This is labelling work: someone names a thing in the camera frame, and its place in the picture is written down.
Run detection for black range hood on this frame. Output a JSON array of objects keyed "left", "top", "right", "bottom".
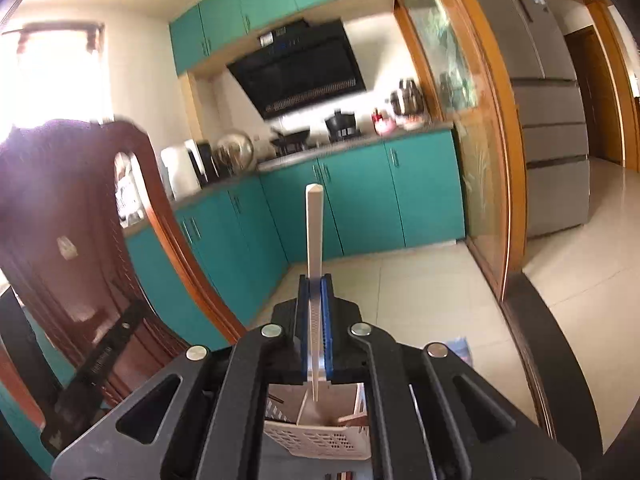
[{"left": 226, "top": 18, "right": 367, "bottom": 121}]

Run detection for red kitchen container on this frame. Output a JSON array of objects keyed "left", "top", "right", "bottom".
[{"left": 371, "top": 108, "right": 397, "bottom": 137}]

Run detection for white electric kettle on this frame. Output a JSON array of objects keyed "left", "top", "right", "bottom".
[{"left": 159, "top": 141, "right": 202, "bottom": 200}]

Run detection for black chopstick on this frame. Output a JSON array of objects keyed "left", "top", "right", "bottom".
[{"left": 266, "top": 391, "right": 287, "bottom": 423}]

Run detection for black cooking pot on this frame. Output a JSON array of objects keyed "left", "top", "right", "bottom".
[{"left": 324, "top": 108, "right": 359, "bottom": 139}]

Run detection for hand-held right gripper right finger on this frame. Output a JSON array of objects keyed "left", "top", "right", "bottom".
[{"left": 322, "top": 274, "right": 583, "bottom": 480}]

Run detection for white chopstick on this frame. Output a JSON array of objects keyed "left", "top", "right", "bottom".
[{"left": 305, "top": 183, "right": 324, "bottom": 402}]

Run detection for wooden doorway frame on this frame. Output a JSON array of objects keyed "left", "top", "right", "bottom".
[{"left": 564, "top": 0, "right": 640, "bottom": 172}]

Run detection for wooden chair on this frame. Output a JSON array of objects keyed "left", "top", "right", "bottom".
[{"left": 0, "top": 119, "right": 247, "bottom": 411}]

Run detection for teal wall cabinets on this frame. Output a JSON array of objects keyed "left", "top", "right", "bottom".
[{"left": 168, "top": 0, "right": 397, "bottom": 76}]

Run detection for bright window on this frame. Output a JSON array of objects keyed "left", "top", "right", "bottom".
[{"left": 0, "top": 21, "right": 107, "bottom": 127}]

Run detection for black wok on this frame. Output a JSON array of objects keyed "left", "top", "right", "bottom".
[{"left": 270, "top": 127, "right": 312, "bottom": 155}]

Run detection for black countertop appliance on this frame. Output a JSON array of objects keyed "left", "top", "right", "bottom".
[{"left": 196, "top": 140, "right": 222, "bottom": 184}]

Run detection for blue box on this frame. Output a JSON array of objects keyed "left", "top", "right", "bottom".
[{"left": 442, "top": 337, "right": 474, "bottom": 367}]

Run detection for teal base cabinets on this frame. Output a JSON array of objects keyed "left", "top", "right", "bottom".
[{"left": 124, "top": 129, "right": 467, "bottom": 328}]

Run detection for wooden glass sliding door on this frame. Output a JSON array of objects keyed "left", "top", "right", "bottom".
[{"left": 391, "top": 0, "right": 527, "bottom": 302}]

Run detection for steel mixing bowl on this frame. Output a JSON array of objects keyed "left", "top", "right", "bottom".
[{"left": 212, "top": 130, "right": 259, "bottom": 175}]

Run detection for white utensil holder basket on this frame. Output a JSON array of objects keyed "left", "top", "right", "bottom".
[{"left": 262, "top": 382, "right": 372, "bottom": 462}]

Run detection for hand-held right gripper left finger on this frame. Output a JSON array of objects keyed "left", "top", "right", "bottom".
[{"left": 52, "top": 274, "right": 313, "bottom": 480}]

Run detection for grey refrigerator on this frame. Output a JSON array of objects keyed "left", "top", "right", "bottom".
[{"left": 456, "top": 0, "right": 592, "bottom": 239}]

